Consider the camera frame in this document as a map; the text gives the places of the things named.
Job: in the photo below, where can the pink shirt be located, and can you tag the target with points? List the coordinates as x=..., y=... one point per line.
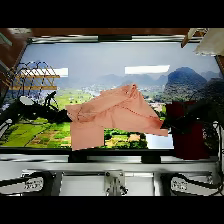
x=116, y=111

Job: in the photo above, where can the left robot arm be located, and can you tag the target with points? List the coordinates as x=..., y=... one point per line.
x=20, y=112

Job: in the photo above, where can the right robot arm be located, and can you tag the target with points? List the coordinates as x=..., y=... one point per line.
x=188, y=185

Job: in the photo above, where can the red garment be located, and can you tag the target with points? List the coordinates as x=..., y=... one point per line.
x=190, y=143

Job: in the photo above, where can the white garment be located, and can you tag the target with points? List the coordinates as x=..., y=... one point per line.
x=211, y=41

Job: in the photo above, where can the silver frame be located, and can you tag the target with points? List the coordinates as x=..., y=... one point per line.
x=100, y=166

